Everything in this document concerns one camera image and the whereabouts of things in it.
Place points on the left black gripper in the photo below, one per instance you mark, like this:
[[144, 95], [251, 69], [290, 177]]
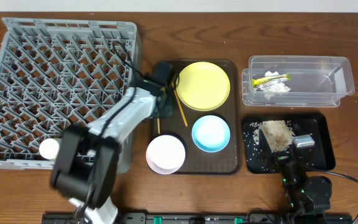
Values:
[[167, 101]]

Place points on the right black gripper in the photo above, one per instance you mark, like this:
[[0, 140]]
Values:
[[279, 157]]

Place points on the wooden chopstick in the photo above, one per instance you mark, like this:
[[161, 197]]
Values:
[[179, 105], [158, 126]]

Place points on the rice food scraps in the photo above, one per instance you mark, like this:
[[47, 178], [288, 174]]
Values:
[[278, 134]]

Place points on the yellow round plate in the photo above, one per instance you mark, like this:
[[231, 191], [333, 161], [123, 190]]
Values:
[[203, 86]]

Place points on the pink round bowl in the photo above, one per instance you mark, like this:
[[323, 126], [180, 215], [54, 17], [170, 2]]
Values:
[[165, 154]]

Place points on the light blue round bowl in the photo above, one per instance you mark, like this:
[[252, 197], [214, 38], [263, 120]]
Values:
[[211, 133]]

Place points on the green orange snack wrapper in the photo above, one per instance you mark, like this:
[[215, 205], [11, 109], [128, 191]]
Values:
[[261, 81]]

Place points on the white paper cup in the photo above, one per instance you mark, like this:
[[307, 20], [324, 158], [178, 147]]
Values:
[[49, 148]]

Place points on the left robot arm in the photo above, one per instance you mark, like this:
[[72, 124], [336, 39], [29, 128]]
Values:
[[86, 162]]

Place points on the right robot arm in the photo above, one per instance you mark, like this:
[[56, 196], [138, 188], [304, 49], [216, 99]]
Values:
[[309, 197]]

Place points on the black waste tray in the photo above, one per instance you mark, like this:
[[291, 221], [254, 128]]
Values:
[[320, 156]]

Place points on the clear plastic waste bin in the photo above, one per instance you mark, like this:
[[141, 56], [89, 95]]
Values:
[[316, 81]]

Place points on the dark brown serving tray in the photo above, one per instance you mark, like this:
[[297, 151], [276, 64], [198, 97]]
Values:
[[225, 162]]

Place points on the crumpled white tissue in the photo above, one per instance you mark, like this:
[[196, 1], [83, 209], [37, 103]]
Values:
[[274, 86]]

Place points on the grey plastic dish rack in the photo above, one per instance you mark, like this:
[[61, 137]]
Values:
[[54, 73]]

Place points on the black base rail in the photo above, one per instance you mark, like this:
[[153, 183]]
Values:
[[259, 217]]

